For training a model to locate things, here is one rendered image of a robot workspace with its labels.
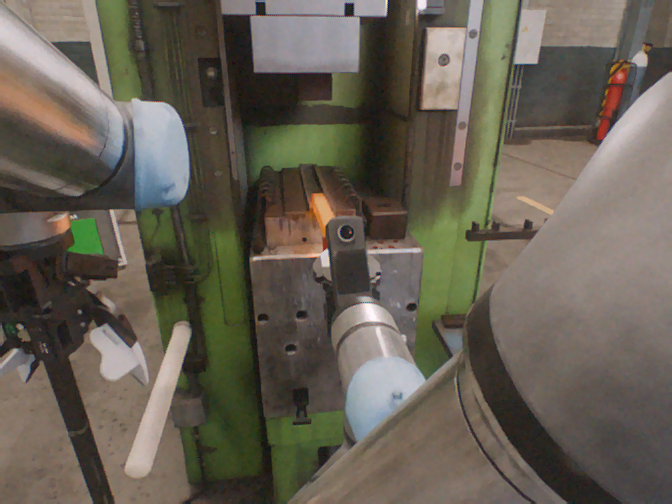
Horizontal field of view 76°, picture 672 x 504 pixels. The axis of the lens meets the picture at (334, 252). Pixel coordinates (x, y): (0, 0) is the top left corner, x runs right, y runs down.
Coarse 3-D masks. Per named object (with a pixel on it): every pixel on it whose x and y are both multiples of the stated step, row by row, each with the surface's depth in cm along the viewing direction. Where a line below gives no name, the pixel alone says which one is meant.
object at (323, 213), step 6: (312, 198) 97; (318, 198) 95; (324, 198) 94; (318, 204) 90; (324, 204) 90; (318, 210) 86; (324, 210) 85; (330, 210) 85; (318, 216) 85; (324, 216) 81; (330, 216) 81; (324, 222) 78; (324, 228) 75; (324, 234) 74; (324, 240) 68; (324, 246) 69
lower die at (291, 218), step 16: (288, 176) 121; (304, 176) 117; (320, 176) 117; (288, 192) 107; (304, 192) 106; (336, 192) 106; (272, 208) 99; (288, 208) 95; (304, 208) 95; (336, 208) 95; (352, 208) 95; (272, 224) 93; (288, 224) 94; (304, 224) 94; (272, 240) 95; (288, 240) 95; (320, 240) 96
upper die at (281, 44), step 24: (264, 24) 77; (288, 24) 78; (312, 24) 78; (336, 24) 79; (264, 48) 79; (288, 48) 79; (312, 48) 80; (336, 48) 81; (264, 72) 81; (288, 72) 81; (312, 72) 82; (336, 72) 82
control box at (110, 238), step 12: (72, 216) 74; (84, 216) 75; (96, 216) 76; (108, 216) 77; (108, 228) 76; (108, 240) 76; (120, 240) 77; (108, 252) 76; (120, 252) 77; (120, 264) 76
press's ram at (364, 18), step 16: (224, 0) 75; (240, 0) 75; (256, 0) 76; (272, 0) 76; (288, 0) 76; (304, 0) 77; (320, 0) 77; (336, 0) 77; (352, 0) 78; (368, 0) 78; (384, 0) 78; (224, 16) 78; (240, 16) 78; (304, 16) 78; (320, 16) 78; (336, 16) 79; (352, 16) 80; (368, 16) 79; (384, 16) 80
